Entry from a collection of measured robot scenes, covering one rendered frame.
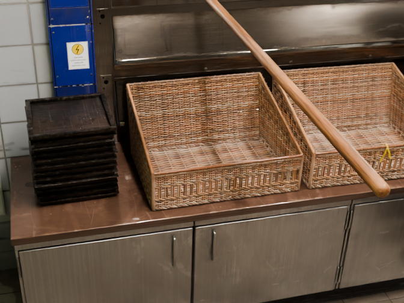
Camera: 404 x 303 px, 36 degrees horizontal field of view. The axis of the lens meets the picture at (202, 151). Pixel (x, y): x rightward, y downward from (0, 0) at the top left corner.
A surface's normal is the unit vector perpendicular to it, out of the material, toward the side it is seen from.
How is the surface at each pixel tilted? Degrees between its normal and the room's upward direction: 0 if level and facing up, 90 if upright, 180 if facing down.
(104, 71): 90
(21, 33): 90
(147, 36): 70
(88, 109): 0
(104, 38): 90
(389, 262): 89
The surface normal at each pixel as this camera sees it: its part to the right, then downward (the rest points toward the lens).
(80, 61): 0.26, 0.50
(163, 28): 0.25, 0.17
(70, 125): 0.03, -0.86
